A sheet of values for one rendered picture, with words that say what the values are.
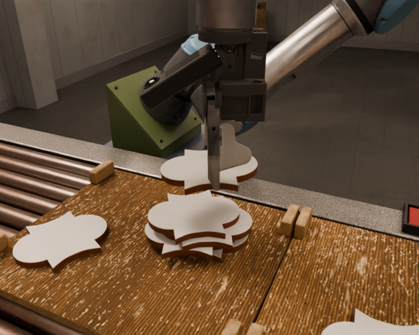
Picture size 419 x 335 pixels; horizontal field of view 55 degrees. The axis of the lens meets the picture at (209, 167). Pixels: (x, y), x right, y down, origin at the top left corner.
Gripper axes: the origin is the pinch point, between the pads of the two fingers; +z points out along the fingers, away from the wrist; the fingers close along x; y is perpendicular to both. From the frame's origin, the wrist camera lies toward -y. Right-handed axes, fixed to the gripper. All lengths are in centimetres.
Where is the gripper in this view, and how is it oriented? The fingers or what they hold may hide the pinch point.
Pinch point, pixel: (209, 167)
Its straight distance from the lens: 60.1
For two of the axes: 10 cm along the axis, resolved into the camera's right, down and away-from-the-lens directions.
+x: -0.5, -4.7, 8.8
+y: 10.0, -0.3, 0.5
